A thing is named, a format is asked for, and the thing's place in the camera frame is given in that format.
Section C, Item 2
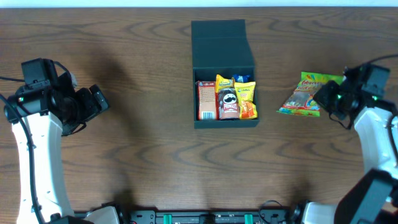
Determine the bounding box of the Haribo gummy worms bag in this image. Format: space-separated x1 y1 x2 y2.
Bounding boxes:
277 72 343 117

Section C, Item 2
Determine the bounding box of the yellow candy packet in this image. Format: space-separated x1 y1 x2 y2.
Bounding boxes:
234 82 257 119
215 74 235 93

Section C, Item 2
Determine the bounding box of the blue cookie packet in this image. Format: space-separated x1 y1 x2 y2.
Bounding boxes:
233 74 251 83

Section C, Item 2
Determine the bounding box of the small Pringles can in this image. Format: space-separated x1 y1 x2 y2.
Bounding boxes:
218 88 240 120

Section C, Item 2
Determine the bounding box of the black gift box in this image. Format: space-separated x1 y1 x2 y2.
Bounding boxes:
191 19 260 129

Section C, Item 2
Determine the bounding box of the red snack box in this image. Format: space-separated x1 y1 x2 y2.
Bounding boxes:
196 81 216 121

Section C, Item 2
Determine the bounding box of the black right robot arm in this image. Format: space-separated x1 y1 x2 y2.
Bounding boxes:
300 63 397 224

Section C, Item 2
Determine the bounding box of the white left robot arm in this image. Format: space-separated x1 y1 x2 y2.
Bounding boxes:
12 113 120 224

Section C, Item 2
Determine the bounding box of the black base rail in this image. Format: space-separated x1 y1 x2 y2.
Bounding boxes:
108 200 307 224

